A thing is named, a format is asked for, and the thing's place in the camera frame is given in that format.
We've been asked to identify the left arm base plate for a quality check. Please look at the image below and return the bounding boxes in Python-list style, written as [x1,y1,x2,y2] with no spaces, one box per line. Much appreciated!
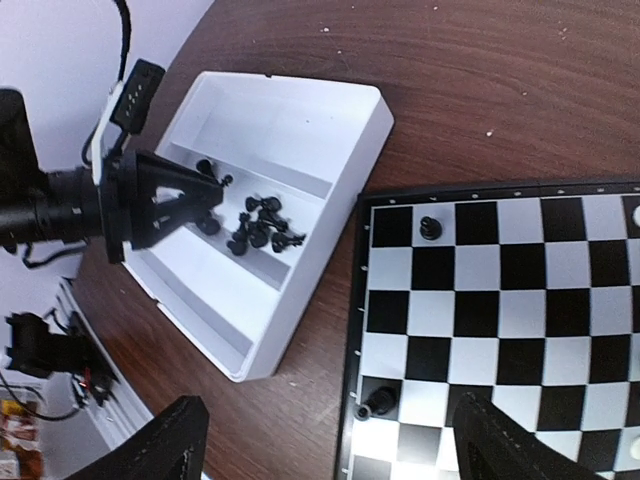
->
[6,311,117,406]

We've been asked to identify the black and grey chessboard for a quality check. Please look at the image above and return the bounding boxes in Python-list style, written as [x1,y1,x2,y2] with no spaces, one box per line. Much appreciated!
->
[333,178,639,479]

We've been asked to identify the white pawn two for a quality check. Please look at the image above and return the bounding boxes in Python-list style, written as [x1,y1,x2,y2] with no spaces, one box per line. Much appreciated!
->
[628,436,640,461]

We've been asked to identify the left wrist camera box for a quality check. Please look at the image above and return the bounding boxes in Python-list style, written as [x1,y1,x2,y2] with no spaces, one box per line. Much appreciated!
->
[90,58,167,184]

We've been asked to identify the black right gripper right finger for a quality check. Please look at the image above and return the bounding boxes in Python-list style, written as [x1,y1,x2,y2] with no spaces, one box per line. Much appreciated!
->
[452,390,615,479]

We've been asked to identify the white compartment tray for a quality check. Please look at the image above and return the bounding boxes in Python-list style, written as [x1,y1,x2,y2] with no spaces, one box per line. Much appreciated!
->
[125,71,394,382]

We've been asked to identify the black pawn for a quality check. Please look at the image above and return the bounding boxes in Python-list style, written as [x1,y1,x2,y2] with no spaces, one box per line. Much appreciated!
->
[419,216,443,241]

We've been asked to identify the black pieces pile in tray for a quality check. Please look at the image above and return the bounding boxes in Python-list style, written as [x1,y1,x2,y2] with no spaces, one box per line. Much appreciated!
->
[215,173,307,257]

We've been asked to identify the front aluminium rail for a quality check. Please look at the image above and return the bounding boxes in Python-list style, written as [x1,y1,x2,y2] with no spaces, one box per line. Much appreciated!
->
[0,277,156,480]

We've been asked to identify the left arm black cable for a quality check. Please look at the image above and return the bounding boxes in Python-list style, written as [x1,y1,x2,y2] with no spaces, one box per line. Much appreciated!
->
[112,0,132,84]

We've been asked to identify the black king piece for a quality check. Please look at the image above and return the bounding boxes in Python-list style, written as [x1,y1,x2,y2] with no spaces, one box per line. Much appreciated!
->
[355,386,397,421]

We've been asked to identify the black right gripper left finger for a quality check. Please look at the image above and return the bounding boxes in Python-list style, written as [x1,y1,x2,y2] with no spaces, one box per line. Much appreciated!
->
[69,395,209,480]

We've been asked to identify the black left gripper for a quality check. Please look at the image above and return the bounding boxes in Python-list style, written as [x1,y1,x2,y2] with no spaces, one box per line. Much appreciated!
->
[1,89,224,263]

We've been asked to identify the white pawn one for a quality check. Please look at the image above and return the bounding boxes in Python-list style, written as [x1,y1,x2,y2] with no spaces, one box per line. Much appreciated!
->
[632,205,640,228]

